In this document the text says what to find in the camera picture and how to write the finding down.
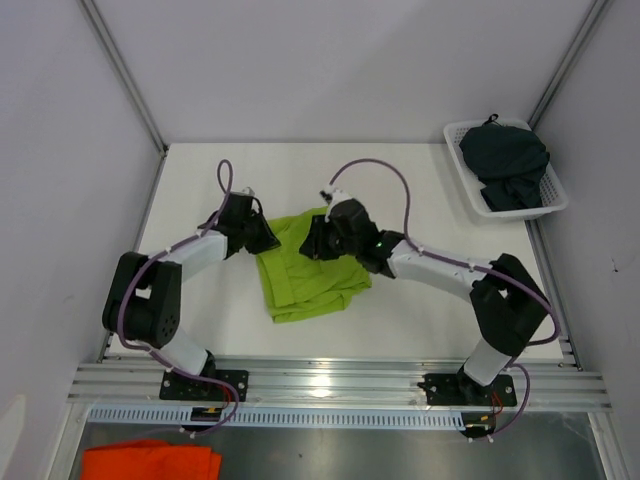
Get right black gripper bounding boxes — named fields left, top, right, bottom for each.
left=301, top=214, right=362, bottom=261

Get lime green shorts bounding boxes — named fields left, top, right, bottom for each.
left=256, top=208, right=372, bottom=324

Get dark navy shorts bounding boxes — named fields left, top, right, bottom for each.
left=459, top=114, right=550, bottom=212

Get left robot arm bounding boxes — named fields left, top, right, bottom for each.
left=102, top=188, right=280, bottom=400

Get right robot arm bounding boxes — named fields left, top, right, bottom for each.
left=299, top=198, right=550, bottom=404

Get orange cloth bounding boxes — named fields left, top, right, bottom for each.
left=80, top=439, right=222, bottom=480

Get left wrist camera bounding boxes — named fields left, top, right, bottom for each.
left=241, top=187, right=256, bottom=198

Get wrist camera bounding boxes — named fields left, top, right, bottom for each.
left=319, top=184, right=352, bottom=212
left=241, top=187, right=256, bottom=198

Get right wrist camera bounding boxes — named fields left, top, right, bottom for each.
left=319, top=184, right=352, bottom=212

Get aluminium mounting rail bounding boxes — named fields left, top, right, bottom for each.
left=67, top=355, right=612, bottom=412

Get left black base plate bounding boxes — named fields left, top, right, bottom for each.
left=159, top=370, right=250, bottom=402

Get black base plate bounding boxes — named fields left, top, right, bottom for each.
left=417, top=371, right=517, bottom=407
left=159, top=370, right=250, bottom=402

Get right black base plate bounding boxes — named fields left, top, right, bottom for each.
left=417, top=371, right=517, bottom=407

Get white slotted cable duct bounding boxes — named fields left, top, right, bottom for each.
left=88, top=404, right=465, bottom=431

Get left aluminium corner post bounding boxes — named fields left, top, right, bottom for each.
left=77, top=0, right=169, bottom=156

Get aluminium corner post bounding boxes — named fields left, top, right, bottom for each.
left=77, top=0, right=169, bottom=156
left=528, top=0, right=614, bottom=130

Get right aluminium corner post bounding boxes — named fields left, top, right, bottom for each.
left=528, top=0, right=614, bottom=130

